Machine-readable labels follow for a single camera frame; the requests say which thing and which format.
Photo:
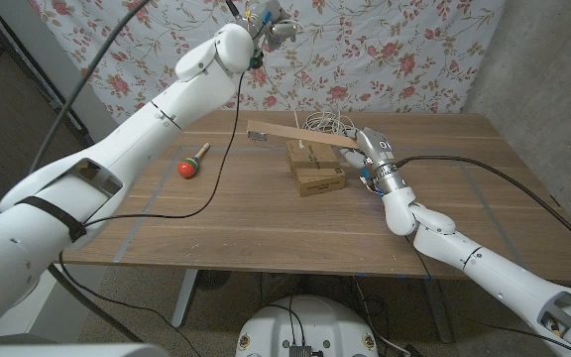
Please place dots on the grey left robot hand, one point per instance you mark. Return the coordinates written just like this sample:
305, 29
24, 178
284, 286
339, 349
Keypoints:
275, 25

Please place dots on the wooden clip hanger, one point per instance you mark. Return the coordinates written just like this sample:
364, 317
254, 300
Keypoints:
295, 133

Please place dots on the white robot torso base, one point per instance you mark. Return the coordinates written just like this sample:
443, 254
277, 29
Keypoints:
310, 322

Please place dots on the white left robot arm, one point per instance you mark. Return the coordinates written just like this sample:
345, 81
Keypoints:
117, 149

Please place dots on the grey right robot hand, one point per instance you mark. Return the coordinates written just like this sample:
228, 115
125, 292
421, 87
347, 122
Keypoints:
375, 146

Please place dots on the brown cardboard package box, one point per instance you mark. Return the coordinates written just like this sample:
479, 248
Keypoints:
320, 186

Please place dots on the colourful wooden maraca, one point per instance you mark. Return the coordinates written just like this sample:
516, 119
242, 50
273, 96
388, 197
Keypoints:
186, 169

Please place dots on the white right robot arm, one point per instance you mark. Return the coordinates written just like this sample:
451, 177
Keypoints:
489, 273

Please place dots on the white table leg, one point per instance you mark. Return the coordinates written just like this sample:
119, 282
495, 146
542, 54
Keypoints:
185, 297

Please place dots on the floral backdrop cloth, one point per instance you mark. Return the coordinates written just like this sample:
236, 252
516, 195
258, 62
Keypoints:
389, 49

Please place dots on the grey table leg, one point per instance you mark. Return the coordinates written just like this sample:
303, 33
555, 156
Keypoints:
439, 312

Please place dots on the black round floor fan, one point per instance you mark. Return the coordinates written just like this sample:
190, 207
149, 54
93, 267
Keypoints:
213, 280

